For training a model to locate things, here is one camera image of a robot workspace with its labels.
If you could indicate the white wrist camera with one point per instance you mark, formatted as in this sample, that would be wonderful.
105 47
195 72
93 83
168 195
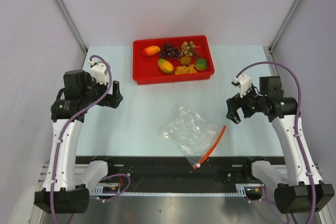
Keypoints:
99 72
244 83

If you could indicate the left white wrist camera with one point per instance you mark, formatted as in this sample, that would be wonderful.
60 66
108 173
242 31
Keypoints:
99 72

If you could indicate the dark purple grape bunch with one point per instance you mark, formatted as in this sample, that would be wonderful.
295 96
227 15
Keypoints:
170 51

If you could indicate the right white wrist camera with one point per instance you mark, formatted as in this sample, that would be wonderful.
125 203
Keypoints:
244 83

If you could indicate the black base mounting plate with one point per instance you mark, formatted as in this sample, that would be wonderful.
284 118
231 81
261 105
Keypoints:
175 174

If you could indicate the white slotted cable duct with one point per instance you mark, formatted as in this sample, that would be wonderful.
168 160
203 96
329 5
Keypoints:
238 190

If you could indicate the green round orange fruit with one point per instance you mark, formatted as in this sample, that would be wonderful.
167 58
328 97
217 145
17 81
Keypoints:
201 64

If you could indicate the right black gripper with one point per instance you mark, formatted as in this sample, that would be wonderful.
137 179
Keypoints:
235 102

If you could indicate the aluminium frame rail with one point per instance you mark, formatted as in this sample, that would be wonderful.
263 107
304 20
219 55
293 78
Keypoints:
79 169

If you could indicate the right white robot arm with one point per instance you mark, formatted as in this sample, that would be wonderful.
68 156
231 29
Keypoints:
302 188

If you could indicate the green orange mango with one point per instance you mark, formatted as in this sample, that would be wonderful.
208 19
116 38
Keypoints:
165 66

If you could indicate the orange red mango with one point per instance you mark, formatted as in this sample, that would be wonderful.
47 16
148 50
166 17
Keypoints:
151 50

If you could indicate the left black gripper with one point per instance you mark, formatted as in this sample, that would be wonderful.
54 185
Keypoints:
112 100

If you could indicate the yellow orange segments pile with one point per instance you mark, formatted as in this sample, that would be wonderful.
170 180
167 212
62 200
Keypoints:
185 70

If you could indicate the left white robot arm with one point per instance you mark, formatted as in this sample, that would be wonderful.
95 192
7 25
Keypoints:
62 192

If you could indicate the tan longan bunch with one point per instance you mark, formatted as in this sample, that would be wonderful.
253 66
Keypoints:
188 49

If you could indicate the clear zip top bag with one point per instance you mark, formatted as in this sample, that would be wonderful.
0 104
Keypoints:
196 137

